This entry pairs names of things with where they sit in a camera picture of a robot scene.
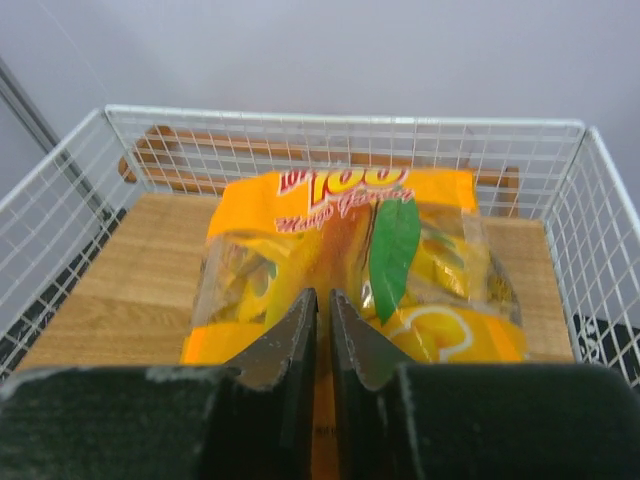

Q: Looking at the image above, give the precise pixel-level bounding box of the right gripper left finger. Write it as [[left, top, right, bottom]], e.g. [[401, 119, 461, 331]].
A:
[[1, 289, 317, 479]]

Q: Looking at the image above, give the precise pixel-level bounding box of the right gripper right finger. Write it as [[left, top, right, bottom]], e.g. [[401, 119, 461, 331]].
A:
[[329, 290, 639, 479]]

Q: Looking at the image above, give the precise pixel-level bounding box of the yellow mango candy bag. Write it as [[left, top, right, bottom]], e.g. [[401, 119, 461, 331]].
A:
[[181, 167, 528, 479]]

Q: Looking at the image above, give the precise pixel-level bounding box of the brown wooden rack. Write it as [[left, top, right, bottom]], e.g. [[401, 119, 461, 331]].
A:
[[118, 125, 520, 218]]

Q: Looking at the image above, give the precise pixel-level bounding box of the white wire wooden shelf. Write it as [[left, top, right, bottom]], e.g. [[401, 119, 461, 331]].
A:
[[1, 105, 639, 387]]

